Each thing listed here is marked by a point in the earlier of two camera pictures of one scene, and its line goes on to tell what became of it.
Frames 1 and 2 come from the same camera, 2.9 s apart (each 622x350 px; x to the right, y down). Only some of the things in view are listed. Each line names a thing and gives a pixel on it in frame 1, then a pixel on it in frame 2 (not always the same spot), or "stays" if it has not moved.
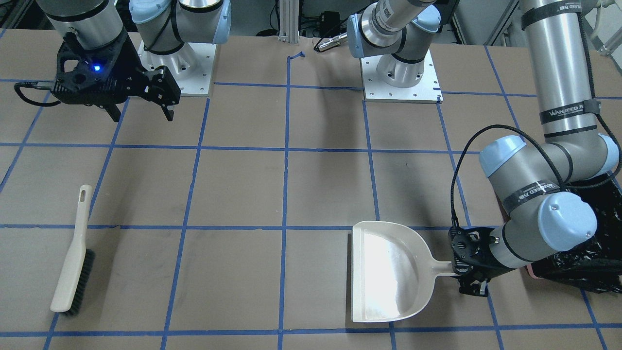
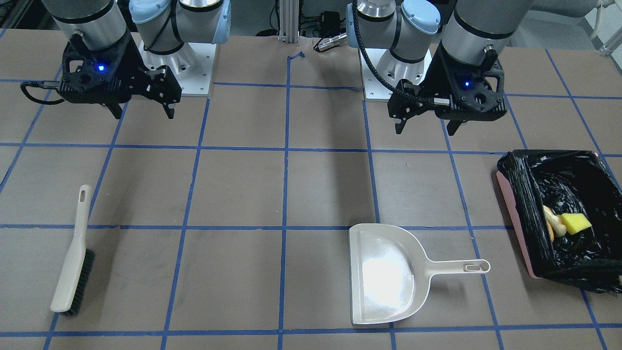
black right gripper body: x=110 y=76 stays
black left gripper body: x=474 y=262 → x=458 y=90
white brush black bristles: x=77 y=272 stays
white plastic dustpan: x=393 y=272 stays
